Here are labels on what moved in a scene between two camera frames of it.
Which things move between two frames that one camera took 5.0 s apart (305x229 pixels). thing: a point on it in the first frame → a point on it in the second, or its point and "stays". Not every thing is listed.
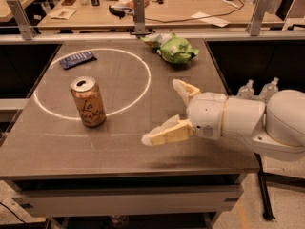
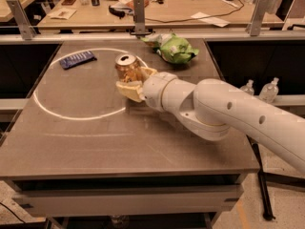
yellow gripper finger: x=172 y=130 → x=132 y=90
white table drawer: x=151 y=199 stays
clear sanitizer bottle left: x=246 y=92 stays
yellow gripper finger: x=185 y=90 → x=147 y=72
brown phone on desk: x=69 y=1 stays
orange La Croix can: x=90 y=101 → x=128 y=68
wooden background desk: x=165 y=8 stays
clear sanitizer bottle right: x=267 y=90 stays
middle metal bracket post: x=139 y=16 stays
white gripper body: x=207 y=114 → x=153 y=89
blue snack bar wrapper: x=77 y=60 stays
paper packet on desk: x=63 y=13 stays
